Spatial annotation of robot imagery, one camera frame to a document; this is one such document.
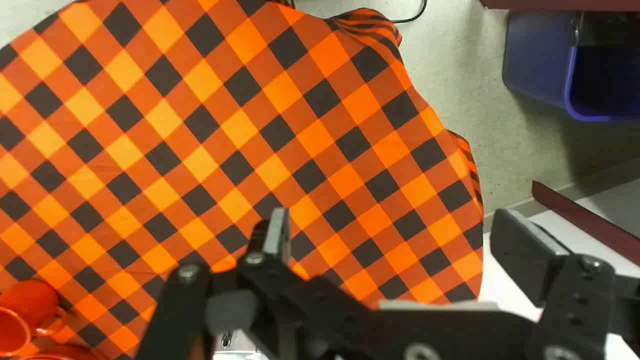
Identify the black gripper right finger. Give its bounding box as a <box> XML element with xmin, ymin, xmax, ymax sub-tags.
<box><xmin>490</xmin><ymin>207</ymin><xmax>640</xmax><ymax>360</ymax></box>

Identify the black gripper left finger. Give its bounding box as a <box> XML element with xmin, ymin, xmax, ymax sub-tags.
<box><xmin>136</xmin><ymin>206</ymin><xmax>385</xmax><ymax>360</ymax></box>

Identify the dark red strip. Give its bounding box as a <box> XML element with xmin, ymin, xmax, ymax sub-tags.
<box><xmin>531</xmin><ymin>178</ymin><xmax>640</xmax><ymax>267</ymax></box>

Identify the orange black checkered cloth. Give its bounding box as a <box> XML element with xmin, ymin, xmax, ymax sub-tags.
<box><xmin>0</xmin><ymin>0</ymin><xmax>486</xmax><ymax>360</ymax></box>

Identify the orange mug with handle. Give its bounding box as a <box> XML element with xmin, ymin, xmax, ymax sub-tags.
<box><xmin>0</xmin><ymin>278</ymin><xmax>70</xmax><ymax>358</ymax></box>

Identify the black cable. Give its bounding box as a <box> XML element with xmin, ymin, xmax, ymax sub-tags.
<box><xmin>370</xmin><ymin>0</ymin><xmax>430</xmax><ymax>26</ymax></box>

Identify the blue plastic bin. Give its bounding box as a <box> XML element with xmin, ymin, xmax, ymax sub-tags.
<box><xmin>501</xmin><ymin>8</ymin><xmax>640</xmax><ymax>125</ymax></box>

